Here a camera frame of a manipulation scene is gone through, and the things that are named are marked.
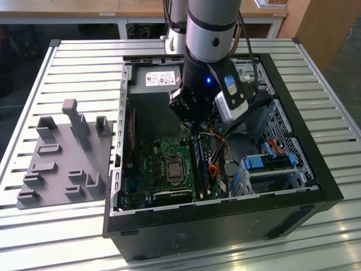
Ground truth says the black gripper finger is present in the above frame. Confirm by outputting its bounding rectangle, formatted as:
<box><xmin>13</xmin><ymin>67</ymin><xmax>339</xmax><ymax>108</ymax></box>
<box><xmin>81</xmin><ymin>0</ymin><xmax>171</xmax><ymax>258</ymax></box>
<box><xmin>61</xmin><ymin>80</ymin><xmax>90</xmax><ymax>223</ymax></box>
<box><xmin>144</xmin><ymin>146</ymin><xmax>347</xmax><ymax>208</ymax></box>
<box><xmin>199</xmin><ymin>97</ymin><xmax>217</xmax><ymax>125</ymax></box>
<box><xmin>168</xmin><ymin>89</ymin><xmax>198</xmax><ymax>136</ymax></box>

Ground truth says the black RAM slot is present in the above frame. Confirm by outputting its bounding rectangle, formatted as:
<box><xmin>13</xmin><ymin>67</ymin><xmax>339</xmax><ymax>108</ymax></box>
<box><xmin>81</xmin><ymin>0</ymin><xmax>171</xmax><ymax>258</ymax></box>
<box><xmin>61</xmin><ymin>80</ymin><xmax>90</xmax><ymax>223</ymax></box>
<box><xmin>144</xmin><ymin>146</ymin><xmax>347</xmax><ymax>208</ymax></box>
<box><xmin>188</xmin><ymin>134</ymin><xmax>197</xmax><ymax>199</ymax></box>

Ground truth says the grey power supply unit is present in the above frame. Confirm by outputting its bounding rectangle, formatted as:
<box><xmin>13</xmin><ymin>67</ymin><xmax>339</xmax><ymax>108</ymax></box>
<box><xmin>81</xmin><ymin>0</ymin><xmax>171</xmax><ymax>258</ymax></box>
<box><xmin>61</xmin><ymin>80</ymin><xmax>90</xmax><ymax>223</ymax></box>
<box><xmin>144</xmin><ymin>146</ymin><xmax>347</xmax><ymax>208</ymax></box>
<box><xmin>126</xmin><ymin>63</ymin><xmax>187</xmax><ymax>139</ymax></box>

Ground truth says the green motherboard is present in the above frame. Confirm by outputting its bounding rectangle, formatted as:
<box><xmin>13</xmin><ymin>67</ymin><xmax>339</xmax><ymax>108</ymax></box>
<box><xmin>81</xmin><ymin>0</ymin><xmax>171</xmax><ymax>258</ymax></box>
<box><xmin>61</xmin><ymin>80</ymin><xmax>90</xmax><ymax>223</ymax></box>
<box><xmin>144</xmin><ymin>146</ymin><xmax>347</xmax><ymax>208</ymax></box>
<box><xmin>124</xmin><ymin>134</ymin><xmax>226</xmax><ymax>211</ymax></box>

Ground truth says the metal optical drive cage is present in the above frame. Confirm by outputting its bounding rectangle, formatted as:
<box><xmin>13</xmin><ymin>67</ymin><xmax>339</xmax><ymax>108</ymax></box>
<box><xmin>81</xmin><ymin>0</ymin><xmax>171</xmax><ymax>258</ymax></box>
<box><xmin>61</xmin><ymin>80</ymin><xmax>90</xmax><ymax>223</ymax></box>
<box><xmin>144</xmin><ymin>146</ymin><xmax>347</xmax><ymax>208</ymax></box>
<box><xmin>231</xmin><ymin>58</ymin><xmax>276</xmax><ymax>125</ymax></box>

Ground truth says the blue disk carrier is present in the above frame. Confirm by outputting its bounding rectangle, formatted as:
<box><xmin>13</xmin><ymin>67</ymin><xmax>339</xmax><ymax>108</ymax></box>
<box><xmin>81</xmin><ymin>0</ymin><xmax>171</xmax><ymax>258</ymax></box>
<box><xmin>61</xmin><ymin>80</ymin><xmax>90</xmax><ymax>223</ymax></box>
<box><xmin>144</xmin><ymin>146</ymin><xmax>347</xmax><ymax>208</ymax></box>
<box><xmin>244</xmin><ymin>157</ymin><xmax>265</xmax><ymax>171</ymax></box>

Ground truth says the silver CPU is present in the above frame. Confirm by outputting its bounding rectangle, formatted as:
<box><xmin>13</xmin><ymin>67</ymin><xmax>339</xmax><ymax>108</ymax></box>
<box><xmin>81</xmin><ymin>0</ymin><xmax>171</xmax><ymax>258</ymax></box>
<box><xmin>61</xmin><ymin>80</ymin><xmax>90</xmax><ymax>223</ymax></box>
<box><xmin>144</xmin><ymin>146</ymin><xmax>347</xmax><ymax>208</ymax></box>
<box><xmin>166</xmin><ymin>161</ymin><xmax>183</xmax><ymax>183</ymax></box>

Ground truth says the metal disk bay cage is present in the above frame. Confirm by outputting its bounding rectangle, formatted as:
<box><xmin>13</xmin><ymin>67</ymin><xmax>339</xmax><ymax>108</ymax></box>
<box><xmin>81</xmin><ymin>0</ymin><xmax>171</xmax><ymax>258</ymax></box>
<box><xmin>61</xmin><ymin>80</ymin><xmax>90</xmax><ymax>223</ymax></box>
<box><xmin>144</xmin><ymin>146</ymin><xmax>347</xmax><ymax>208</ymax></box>
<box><xmin>230</xmin><ymin>154</ymin><xmax>310</xmax><ymax>198</ymax></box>

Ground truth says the black PC case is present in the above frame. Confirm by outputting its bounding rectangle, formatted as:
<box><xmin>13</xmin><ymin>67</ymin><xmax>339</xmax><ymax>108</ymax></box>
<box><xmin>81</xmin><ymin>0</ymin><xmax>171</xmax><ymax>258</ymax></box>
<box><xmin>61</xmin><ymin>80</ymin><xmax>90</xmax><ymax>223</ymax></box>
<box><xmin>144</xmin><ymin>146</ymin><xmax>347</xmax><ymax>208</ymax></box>
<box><xmin>102</xmin><ymin>53</ymin><xmax>345</xmax><ymax>262</ymax></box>

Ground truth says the grey parts rack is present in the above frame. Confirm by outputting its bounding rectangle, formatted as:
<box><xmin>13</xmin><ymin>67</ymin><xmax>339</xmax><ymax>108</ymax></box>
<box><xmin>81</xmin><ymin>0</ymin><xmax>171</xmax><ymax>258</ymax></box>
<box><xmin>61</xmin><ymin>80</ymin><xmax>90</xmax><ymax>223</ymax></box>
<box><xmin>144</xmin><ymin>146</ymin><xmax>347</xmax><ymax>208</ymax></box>
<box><xmin>16</xmin><ymin>98</ymin><xmax>114</xmax><ymax>210</ymax></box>

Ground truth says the wooden cabinet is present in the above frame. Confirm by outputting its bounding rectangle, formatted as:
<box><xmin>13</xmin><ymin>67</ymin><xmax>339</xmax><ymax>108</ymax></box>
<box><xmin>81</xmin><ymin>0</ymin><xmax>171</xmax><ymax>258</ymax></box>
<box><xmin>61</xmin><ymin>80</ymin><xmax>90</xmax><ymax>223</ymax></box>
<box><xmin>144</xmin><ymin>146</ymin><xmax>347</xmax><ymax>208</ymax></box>
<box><xmin>278</xmin><ymin>0</ymin><xmax>361</xmax><ymax>75</ymax></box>

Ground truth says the wooden desk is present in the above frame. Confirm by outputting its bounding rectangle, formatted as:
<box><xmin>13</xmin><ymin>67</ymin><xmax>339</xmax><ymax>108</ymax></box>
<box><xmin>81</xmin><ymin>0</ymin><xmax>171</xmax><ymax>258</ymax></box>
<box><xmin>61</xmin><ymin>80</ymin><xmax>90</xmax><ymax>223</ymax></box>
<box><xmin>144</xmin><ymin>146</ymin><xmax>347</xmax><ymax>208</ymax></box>
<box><xmin>0</xmin><ymin>0</ymin><xmax>289</xmax><ymax>40</ymax></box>

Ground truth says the black wire bundle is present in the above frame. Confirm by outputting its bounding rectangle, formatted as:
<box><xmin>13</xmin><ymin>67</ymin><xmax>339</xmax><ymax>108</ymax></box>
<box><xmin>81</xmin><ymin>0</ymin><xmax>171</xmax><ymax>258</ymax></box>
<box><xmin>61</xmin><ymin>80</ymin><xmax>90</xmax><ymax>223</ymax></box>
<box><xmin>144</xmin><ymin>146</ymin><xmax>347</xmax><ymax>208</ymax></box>
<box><xmin>221</xmin><ymin>99</ymin><xmax>273</xmax><ymax>142</ymax></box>

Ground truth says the thick black camera cable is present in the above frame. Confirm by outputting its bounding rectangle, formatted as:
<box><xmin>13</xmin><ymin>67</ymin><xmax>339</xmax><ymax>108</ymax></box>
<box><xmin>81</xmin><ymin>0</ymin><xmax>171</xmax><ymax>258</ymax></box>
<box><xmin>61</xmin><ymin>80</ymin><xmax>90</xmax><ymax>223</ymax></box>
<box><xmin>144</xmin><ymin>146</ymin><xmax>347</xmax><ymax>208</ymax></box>
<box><xmin>237</xmin><ymin>12</ymin><xmax>262</xmax><ymax>95</ymax></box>

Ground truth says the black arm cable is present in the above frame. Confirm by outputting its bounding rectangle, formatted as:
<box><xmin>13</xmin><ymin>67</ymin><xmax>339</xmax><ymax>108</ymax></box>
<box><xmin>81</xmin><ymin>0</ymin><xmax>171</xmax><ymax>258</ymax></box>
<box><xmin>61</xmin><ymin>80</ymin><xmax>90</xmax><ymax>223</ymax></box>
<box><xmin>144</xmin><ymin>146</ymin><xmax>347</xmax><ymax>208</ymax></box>
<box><xmin>162</xmin><ymin>0</ymin><xmax>173</xmax><ymax>40</ymax></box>

